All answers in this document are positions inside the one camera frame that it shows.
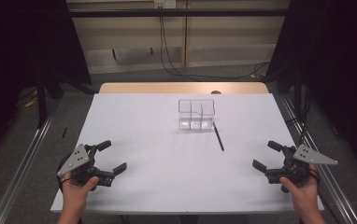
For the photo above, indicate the person's left hand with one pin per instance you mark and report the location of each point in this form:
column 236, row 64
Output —
column 75, row 196

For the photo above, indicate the metal floor rail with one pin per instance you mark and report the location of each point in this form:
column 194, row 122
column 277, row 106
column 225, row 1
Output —
column 21, row 174
column 329, row 180

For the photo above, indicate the yellow vertical wall pipe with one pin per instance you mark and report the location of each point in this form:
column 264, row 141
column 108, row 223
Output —
column 184, row 34

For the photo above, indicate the black curtain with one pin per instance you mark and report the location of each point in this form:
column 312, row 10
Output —
column 24, row 46
column 338, row 62

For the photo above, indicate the dark table grommet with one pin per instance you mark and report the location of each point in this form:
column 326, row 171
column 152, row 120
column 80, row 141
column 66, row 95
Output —
column 216, row 92

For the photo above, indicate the white table board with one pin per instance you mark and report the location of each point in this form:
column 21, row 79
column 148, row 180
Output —
column 167, row 168

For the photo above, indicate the black pen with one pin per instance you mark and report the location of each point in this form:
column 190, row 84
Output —
column 218, row 137

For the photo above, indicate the person's right hand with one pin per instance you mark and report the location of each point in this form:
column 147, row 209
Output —
column 306, row 194

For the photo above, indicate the clear plastic pen holder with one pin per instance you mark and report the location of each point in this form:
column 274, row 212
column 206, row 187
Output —
column 195, row 124

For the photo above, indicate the black horizontal frame bar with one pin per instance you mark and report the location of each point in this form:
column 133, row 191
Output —
column 179, row 12

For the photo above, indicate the small black floor item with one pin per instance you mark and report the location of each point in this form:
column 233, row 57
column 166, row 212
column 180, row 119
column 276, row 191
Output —
column 64, row 132

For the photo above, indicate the black metal stand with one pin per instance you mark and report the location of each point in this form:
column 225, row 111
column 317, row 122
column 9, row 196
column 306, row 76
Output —
column 41, row 102

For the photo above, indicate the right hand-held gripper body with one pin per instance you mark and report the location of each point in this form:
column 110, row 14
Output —
column 307, row 155

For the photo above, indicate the white wall socket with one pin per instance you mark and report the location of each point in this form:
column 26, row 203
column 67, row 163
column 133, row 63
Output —
column 165, row 3

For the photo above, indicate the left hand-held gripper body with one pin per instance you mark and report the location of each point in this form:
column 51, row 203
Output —
column 75, row 161

